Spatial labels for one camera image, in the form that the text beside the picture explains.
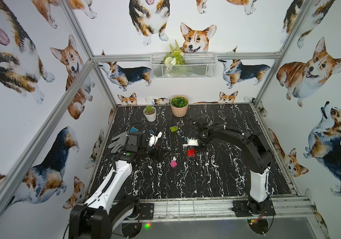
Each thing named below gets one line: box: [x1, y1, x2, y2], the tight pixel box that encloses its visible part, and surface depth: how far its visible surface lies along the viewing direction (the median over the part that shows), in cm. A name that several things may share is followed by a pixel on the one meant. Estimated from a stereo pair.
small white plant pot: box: [143, 106, 157, 122], surface depth 109 cm
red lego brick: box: [186, 147, 196, 157], surface depth 95 cm
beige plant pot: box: [170, 95, 189, 118], surface depth 109 cm
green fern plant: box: [163, 39, 185, 66], surface depth 84 cm
